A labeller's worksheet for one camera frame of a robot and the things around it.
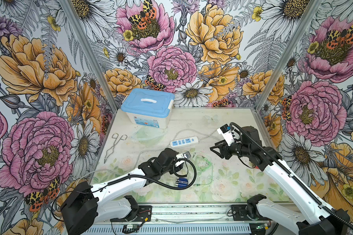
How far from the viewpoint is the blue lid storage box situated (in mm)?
987

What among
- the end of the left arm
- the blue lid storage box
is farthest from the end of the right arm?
the blue lid storage box

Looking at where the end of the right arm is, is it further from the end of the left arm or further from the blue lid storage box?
the blue lid storage box
